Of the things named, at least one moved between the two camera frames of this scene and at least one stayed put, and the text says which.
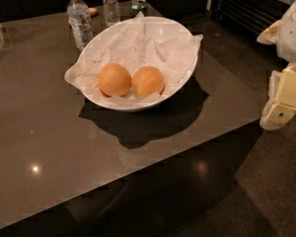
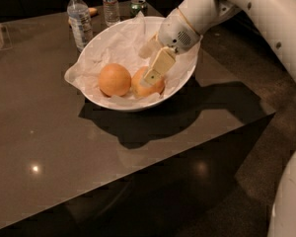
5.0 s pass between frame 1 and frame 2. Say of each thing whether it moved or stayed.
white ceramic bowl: stayed
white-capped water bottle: stayed
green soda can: stayed
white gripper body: moved
